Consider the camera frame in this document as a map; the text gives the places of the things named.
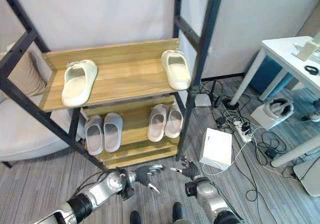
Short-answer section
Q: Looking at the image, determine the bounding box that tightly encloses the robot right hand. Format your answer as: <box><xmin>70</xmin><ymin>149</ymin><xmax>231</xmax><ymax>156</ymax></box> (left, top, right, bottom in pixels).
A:
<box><xmin>169</xmin><ymin>155</ymin><xmax>202</xmax><ymax>179</ymax></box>

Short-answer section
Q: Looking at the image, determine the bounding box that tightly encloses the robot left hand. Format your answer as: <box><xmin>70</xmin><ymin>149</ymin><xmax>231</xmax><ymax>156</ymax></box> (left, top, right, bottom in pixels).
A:
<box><xmin>135</xmin><ymin>164</ymin><xmax>167</xmax><ymax>195</ymax></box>

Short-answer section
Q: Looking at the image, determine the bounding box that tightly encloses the black metal wooden shoe rack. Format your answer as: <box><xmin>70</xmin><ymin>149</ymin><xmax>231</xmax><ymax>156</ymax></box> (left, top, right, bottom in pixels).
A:
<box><xmin>0</xmin><ymin>0</ymin><xmax>226</xmax><ymax>171</ymax></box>

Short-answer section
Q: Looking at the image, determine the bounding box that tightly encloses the white cardboard box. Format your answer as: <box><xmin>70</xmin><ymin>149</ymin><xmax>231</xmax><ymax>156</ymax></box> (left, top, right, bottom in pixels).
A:
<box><xmin>199</xmin><ymin>127</ymin><xmax>234</xmax><ymax>171</ymax></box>

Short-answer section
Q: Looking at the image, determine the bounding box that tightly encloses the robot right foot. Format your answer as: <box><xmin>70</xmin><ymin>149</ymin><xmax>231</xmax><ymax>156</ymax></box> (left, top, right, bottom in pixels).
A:
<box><xmin>172</xmin><ymin>201</ymin><xmax>184</xmax><ymax>221</ymax></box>

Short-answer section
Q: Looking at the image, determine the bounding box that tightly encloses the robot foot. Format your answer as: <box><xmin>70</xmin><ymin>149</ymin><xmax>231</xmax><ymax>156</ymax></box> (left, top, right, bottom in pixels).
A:
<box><xmin>172</xmin><ymin>201</ymin><xmax>184</xmax><ymax>221</ymax></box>
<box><xmin>129</xmin><ymin>210</ymin><xmax>142</xmax><ymax>224</ymax></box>

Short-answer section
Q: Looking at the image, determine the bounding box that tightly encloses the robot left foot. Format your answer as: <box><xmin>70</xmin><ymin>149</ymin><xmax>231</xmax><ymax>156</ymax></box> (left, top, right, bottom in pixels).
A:
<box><xmin>129</xmin><ymin>210</ymin><xmax>142</xmax><ymax>224</ymax></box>

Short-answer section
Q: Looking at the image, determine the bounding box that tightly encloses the beige slipper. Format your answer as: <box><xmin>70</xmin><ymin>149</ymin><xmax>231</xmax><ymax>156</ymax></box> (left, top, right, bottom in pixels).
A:
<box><xmin>164</xmin><ymin>103</ymin><xmax>184</xmax><ymax>139</ymax></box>
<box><xmin>147</xmin><ymin>103</ymin><xmax>169</xmax><ymax>143</ymax></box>

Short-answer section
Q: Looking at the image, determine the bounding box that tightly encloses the grey slipper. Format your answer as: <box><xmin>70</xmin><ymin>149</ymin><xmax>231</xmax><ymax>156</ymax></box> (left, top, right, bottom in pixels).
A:
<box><xmin>103</xmin><ymin>112</ymin><xmax>124</xmax><ymax>153</ymax></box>
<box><xmin>84</xmin><ymin>115</ymin><xmax>105</xmax><ymax>156</ymax></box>

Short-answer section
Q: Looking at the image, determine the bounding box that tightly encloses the white power strip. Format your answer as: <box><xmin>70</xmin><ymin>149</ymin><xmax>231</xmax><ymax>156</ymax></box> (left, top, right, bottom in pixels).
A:
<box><xmin>234</xmin><ymin>118</ymin><xmax>253</xmax><ymax>143</ymax></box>

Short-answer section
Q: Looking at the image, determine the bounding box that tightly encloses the small white router box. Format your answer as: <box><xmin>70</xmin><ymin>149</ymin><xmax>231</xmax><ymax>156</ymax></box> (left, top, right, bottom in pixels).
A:
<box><xmin>194</xmin><ymin>93</ymin><xmax>212</xmax><ymax>107</ymax></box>

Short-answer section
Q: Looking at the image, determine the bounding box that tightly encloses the cream slipper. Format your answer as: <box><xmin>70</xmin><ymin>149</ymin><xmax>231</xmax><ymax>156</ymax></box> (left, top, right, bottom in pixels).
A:
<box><xmin>61</xmin><ymin>59</ymin><xmax>99</xmax><ymax>107</ymax></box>
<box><xmin>160</xmin><ymin>49</ymin><xmax>192</xmax><ymax>90</ymax></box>

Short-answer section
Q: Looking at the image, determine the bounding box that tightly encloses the white VR headset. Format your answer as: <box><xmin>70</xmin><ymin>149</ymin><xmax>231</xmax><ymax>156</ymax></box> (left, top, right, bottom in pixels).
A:
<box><xmin>264</xmin><ymin>97</ymin><xmax>295</xmax><ymax>122</ymax></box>

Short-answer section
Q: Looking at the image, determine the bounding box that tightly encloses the white chair base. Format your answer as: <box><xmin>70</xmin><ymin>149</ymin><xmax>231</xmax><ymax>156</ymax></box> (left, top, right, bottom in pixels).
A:
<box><xmin>292</xmin><ymin>156</ymin><xmax>320</xmax><ymax>198</ymax></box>

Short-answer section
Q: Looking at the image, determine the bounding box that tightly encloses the blue storage box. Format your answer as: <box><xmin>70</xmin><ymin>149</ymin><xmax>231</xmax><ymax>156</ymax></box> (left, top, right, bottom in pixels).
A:
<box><xmin>243</xmin><ymin>55</ymin><xmax>294</xmax><ymax>97</ymax></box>

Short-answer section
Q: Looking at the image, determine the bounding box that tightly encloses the grey armchair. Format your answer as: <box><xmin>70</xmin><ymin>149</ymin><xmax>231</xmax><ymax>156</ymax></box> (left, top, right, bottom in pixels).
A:
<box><xmin>0</xmin><ymin>42</ymin><xmax>83</xmax><ymax>169</ymax></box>

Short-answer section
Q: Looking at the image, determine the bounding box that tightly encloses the white table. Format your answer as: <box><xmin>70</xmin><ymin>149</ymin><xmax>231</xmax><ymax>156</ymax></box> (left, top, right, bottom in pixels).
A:
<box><xmin>229</xmin><ymin>35</ymin><xmax>320</xmax><ymax>168</ymax></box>

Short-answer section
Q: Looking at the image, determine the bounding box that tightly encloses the white phone stand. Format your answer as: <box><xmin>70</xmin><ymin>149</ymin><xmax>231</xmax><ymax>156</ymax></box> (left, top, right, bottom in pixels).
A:
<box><xmin>291</xmin><ymin>41</ymin><xmax>318</xmax><ymax>62</ymax></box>

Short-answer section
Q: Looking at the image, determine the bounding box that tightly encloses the white cable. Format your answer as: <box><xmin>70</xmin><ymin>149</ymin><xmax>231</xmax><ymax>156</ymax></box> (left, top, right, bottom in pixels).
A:
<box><xmin>201</xmin><ymin>131</ymin><xmax>258</xmax><ymax>176</ymax></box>

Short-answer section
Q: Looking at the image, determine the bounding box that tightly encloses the black floor cable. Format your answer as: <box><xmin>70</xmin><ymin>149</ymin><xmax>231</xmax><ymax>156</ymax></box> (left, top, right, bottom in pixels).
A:
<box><xmin>219</xmin><ymin>168</ymin><xmax>266</xmax><ymax>211</ymax></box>

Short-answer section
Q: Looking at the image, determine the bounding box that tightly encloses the black cable coil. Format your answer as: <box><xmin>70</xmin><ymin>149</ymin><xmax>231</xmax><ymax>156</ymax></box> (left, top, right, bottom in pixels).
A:
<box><xmin>304</xmin><ymin>65</ymin><xmax>320</xmax><ymax>75</ymax></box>

